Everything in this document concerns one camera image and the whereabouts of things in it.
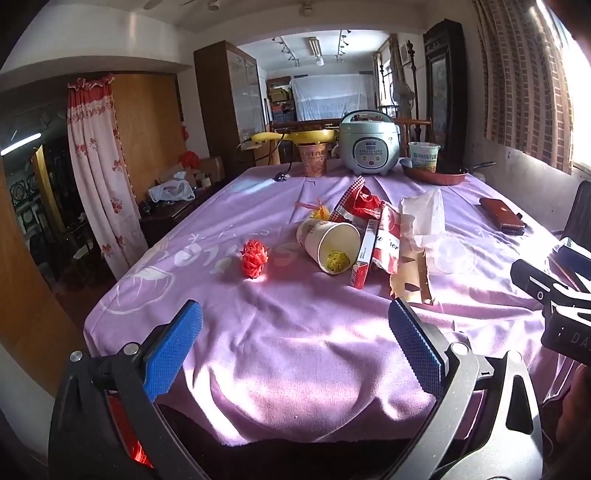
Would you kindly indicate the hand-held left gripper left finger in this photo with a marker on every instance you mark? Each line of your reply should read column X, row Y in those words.
column 173, row 350

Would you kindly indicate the green instant noodle cup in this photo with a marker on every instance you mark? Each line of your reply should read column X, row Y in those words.
column 424, row 157

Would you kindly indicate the low dark wooden cabinet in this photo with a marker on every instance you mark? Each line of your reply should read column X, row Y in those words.
column 175, row 219

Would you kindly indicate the shelf with boxes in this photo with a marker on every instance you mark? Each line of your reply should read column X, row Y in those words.
column 279, row 99

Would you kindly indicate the purple printed tablecloth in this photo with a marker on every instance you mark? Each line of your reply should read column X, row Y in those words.
column 277, row 360

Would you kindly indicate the white hanging sheet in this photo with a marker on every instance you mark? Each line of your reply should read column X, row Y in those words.
column 332, row 97

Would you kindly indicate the brown instant noodle cup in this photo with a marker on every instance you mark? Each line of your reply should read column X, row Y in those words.
column 315, row 159

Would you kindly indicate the red silver snack wrapper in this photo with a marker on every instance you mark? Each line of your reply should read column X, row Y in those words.
column 358, row 205

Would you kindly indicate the ceiling tube lamp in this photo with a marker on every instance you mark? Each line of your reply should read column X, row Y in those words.
column 314, row 45

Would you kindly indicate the yellow crumpled wrapper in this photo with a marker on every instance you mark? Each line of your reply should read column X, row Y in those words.
column 337, row 261

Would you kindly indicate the pale green rice cooker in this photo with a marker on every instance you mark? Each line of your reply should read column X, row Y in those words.
column 369, row 143

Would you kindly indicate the wooden glass door cabinet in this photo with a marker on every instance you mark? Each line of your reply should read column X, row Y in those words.
column 231, row 101

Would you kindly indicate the clear plastic lid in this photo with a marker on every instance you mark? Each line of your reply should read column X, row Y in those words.
column 450, row 256

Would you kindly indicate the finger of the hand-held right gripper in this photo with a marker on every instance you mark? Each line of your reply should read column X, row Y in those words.
column 572, row 254
column 531, row 277

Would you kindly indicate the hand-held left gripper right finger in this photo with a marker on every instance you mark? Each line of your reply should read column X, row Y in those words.
column 415, row 350

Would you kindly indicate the red plastic bag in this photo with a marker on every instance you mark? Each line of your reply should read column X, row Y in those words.
column 189, row 159

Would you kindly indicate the brick pattern window curtain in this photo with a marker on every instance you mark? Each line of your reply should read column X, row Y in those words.
column 521, row 78

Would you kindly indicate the pink floral curtain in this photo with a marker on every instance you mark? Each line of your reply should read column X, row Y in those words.
column 97, row 175

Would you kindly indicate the brown leather phone case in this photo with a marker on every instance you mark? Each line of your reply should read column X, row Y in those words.
column 501, row 214

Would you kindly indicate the orange red mesh ball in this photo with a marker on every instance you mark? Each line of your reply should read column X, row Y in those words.
column 254, row 258

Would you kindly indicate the white paper cup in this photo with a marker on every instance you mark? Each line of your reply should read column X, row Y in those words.
column 318, row 237

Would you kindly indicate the yellow orange candy wrapper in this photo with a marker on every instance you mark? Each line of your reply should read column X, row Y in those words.
column 318, row 211

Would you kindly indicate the red white packet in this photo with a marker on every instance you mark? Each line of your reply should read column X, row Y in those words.
column 388, row 240

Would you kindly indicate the person's right forearm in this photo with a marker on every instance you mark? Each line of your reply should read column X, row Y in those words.
column 575, row 406

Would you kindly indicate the wooden chair back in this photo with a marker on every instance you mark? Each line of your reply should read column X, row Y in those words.
column 415, row 122

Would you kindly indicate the slim red white box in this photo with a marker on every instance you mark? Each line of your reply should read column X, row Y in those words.
column 364, row 258

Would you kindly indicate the tall dark wooden cabinet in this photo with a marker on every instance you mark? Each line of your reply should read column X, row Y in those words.
column 445, row 87

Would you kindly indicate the white plastic bag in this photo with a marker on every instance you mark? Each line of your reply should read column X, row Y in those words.
column 171, row 190

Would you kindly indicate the cardboard box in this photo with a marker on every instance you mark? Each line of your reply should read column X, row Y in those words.
column 210, row 168

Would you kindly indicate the brown torn paper piece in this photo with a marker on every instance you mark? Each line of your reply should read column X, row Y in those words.
column 411, row 274

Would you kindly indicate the red frying pan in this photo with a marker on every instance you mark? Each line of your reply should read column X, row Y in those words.
column 434, row 177

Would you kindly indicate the black chair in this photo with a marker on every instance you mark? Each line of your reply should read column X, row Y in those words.
column 579, row 207

